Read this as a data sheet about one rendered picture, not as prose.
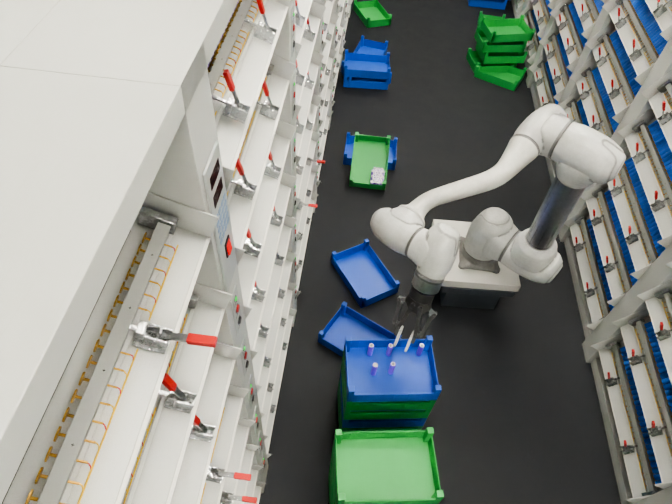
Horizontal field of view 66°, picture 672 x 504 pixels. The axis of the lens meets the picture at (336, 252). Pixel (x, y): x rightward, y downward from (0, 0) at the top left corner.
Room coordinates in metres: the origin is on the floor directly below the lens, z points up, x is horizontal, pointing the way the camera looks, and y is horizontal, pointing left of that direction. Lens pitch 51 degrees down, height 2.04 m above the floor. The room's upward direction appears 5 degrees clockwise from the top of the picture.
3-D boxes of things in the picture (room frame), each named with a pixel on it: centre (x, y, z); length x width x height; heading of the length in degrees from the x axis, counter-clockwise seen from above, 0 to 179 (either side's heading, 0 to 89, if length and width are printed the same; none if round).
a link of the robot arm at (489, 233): (1.48, -0.64, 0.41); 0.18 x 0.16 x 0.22; 54
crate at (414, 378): (0.80, -0.22, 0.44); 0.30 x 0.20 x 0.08; 96
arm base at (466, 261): (1.51, -0.64, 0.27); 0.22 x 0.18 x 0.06; 178
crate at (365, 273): (1.49, -0.14, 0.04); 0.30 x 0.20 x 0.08; 32
